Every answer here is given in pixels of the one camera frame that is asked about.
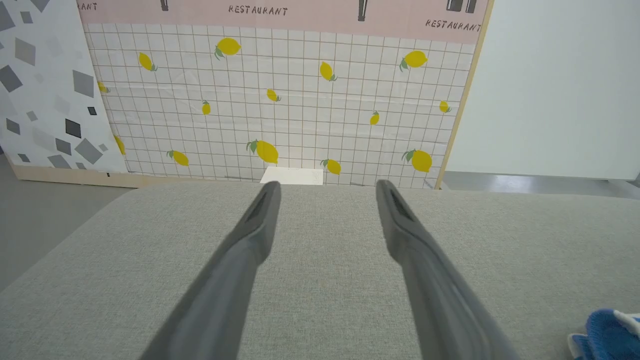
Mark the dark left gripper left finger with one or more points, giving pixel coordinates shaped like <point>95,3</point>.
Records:
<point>225,290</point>

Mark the blue jersey number 23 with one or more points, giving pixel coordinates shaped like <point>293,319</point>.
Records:
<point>610,335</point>

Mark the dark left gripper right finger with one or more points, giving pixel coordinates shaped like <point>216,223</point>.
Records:
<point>435,300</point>

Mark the white box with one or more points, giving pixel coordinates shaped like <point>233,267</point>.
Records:
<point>292,176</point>

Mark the grey terrazzo print panel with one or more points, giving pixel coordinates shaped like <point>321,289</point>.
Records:
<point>50,75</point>

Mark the lemon print grid panel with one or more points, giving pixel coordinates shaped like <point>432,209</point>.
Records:
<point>300,100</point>

